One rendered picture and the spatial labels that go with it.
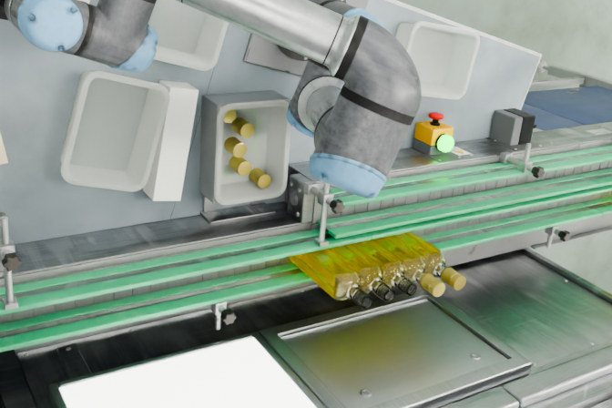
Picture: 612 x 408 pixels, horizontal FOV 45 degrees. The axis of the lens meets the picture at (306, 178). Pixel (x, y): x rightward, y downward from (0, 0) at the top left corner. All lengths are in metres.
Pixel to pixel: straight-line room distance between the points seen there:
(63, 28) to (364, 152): 0.44
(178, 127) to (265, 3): 0.53
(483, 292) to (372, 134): 0.98
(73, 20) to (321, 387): 0.81
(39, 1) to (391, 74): 0.48
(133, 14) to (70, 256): 0.59
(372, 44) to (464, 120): 1.02
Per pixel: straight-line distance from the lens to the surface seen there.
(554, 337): 1.84
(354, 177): 1.06
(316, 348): 1.57
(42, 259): 1.51
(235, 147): 1.58
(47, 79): 1.48
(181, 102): 1.51
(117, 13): 1.09
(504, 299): 1.95
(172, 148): 1.53
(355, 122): 1.05
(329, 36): 1.06
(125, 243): 1.55
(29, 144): 1.51
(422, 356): 1.60
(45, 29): 1.05
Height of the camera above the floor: 2.15
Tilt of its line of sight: 52 degrees down
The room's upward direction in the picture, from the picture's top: 124 degrees clockwise
